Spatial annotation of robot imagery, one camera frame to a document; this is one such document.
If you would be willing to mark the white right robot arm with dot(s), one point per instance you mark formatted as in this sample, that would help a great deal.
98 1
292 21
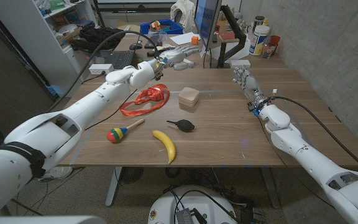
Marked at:
309 158

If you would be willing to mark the clear glass jar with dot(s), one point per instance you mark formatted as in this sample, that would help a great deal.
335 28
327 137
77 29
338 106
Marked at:
268 50

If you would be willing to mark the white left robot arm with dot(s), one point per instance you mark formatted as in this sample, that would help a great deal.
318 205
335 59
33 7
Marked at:
89 99

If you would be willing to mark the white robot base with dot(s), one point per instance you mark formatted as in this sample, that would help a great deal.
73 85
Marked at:
166 205

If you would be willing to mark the small green ball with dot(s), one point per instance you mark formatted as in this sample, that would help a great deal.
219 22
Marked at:
139 59

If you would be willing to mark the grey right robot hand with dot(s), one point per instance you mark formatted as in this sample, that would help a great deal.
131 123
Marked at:
250 87

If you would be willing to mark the black laptop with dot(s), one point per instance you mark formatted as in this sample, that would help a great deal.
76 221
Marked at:
121 59

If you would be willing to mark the black computer mouse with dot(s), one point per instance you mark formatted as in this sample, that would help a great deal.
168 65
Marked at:
135 46

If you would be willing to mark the computer monitor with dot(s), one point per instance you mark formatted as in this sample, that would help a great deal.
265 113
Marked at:
207 18

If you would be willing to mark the white wipes canister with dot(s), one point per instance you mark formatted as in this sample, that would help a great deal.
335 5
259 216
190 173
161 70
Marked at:
258 40

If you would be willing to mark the white jacket on chair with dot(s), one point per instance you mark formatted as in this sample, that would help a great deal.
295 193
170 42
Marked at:
183 12

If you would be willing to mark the white shelf unit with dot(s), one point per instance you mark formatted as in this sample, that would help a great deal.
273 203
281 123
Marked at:
33 40

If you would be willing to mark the blue plastic bin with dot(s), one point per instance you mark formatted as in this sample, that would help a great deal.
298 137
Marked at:
174 28

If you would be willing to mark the grey metal table leg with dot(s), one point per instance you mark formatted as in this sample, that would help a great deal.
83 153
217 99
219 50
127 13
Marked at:
113 186
270 186

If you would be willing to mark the black crumpled garment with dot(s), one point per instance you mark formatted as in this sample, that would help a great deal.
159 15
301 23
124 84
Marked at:
101 39

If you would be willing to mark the pink square jewelry box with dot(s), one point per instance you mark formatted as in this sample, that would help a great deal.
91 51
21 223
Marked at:
189 96

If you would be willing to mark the black rubber air blower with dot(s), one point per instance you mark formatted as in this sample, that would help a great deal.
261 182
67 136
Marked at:
185 125

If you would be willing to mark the flat white box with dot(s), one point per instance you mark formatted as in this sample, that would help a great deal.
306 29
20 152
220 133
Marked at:
240 63

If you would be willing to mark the clear drinking glass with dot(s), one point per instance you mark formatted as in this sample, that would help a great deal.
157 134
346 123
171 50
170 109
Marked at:
163 38

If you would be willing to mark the white paper sheet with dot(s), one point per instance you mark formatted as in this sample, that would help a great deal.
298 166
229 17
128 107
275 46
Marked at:
183 38

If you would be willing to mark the red cup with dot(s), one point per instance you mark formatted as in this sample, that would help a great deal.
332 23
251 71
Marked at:
275 40

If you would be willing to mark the heap of black parts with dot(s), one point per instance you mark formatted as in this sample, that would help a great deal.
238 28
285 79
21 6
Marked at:
152 53

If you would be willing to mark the white power strip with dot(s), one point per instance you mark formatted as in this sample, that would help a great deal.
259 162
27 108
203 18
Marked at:
101 69

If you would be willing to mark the white sneaker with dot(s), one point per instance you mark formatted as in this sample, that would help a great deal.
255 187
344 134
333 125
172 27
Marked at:
56 173

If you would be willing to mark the black keyboard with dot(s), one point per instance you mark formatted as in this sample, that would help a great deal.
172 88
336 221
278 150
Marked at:
151 41

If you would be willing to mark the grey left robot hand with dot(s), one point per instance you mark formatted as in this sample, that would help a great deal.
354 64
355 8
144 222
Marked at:
176 57

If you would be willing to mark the dark lidded bottle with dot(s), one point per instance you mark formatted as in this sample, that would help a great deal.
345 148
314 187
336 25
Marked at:
258 21

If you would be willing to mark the orange cube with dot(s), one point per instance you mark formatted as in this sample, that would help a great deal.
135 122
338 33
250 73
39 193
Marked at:
194 40

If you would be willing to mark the yellow toy banana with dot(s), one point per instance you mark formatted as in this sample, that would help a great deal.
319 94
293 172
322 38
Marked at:
166 143

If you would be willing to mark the colourful wooden maraca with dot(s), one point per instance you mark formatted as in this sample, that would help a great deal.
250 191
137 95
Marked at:
117 134

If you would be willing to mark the black round floor fan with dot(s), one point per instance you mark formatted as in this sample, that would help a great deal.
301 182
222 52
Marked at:
131 174

